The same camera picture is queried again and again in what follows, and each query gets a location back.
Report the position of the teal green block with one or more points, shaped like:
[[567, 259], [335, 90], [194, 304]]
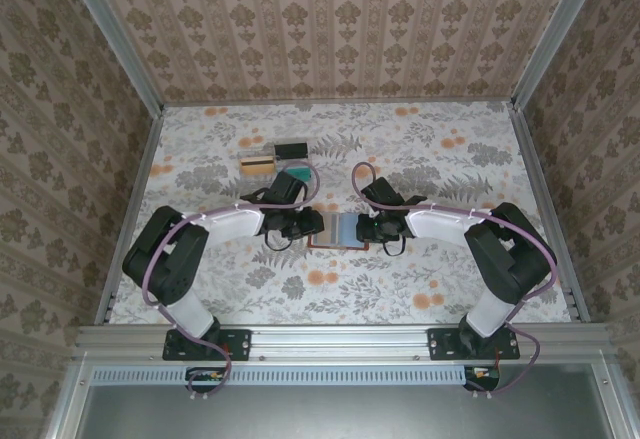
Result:
[[300, 173]]

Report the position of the thin aluminium table rail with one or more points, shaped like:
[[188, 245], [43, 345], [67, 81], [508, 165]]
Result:
[[340, 103]]

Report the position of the tan wooden block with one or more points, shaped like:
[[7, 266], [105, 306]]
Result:
[[257, 166]]

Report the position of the light blue credit card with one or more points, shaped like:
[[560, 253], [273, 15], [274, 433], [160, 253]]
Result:
[[348, 231]]

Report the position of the floral patterned table cover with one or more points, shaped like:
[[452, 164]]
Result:
[[350, 284]]

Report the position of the black credit card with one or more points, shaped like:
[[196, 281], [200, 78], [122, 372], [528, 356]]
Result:
[[290, 150]]

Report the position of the brown leather card holder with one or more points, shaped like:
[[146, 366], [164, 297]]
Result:
[[337, 249]]

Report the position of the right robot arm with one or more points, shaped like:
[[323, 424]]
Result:
[[510, 259]]

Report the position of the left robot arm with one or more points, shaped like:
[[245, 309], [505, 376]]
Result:
[[160, 259]]

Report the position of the clear acrylic organizer tray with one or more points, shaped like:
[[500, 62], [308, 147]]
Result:
[[260, 146]]

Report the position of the aluminium frame post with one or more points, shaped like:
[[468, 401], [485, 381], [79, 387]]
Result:
[[114, 29], [558, 29]]

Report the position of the aluminium cross rail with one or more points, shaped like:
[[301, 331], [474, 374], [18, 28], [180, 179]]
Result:
[[340, 341]]

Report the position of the grey metal sheet panel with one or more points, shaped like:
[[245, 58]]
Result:
[[350, 414]]

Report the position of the grey-blue credit card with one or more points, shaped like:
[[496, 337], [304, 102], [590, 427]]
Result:
[[330, 229]]

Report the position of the black wiring board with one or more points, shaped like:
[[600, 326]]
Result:
[[205, 379], [482, 378]]

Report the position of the aluminium table side rail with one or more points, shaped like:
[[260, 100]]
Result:
[[539, 184], [139, 184]]

